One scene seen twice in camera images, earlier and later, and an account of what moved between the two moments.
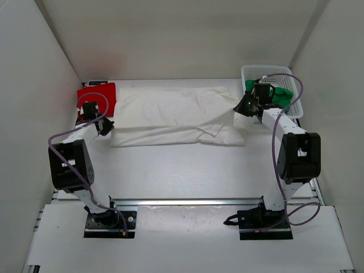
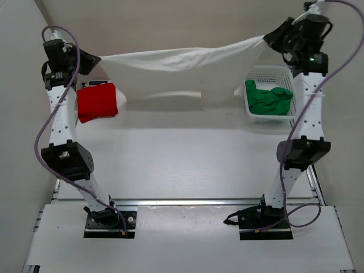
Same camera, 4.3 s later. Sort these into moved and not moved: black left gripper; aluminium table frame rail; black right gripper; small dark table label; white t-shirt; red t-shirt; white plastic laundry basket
Moved: white t-shirt; black left gripper; black right gripper
Not moved: white plastic laundry basket; aluminium table frame rail; small dark table label; red t-shirt
